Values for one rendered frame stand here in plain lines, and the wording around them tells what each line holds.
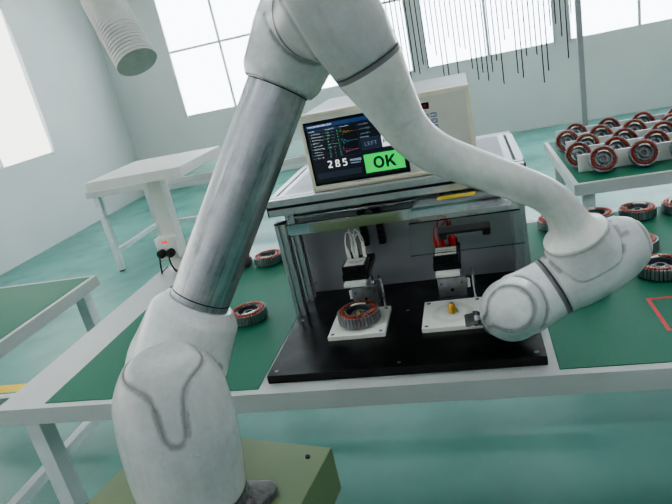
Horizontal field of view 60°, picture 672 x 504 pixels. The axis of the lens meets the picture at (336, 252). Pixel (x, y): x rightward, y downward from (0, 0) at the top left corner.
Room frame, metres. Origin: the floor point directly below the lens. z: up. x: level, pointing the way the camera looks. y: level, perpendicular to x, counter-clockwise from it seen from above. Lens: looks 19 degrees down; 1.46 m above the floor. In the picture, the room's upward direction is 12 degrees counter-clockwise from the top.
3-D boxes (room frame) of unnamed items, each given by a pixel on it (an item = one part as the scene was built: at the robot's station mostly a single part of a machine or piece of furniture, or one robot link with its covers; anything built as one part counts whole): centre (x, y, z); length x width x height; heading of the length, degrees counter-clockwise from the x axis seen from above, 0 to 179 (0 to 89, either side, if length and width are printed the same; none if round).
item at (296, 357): (1.36, -0.14, 0.76); 0.64 x 0.47 x 0.02; 75
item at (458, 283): (1.46, -0.30, 0.80); 0.07 x 0.05 x 0.06; 75
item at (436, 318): (1.32, -0.26, 0.78); 0.15 x 0.15 x 0.01; 75
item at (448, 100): (1.66, -0.24, 1.22); 0.44 x 0.39 x 0.20; 75
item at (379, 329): (1.38, -0.02, 0.78); 0.15 x 0.15 x 0.01; 75
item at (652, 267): (1.34, -0.81, 0.77); 0.11 x 0.11 x 0.04
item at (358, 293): (1.52, -0.06, 0.80); 0.07 x 0.05 x 0.06; 75
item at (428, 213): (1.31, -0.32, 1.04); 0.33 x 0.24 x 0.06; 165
